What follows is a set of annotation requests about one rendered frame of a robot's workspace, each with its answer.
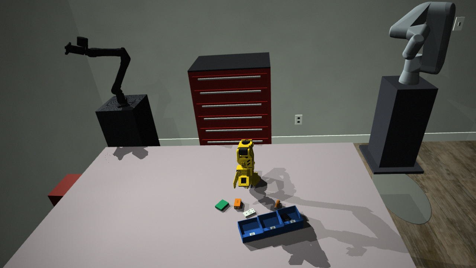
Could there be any blue rack of three bins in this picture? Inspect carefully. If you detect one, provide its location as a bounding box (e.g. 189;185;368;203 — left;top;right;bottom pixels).
238;205;304;243

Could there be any white domino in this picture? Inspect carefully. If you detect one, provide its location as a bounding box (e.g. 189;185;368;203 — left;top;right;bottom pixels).
243;208;255;217

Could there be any orange 9 v battery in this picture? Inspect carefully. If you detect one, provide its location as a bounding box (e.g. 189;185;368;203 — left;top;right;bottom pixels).
234;198;241;209

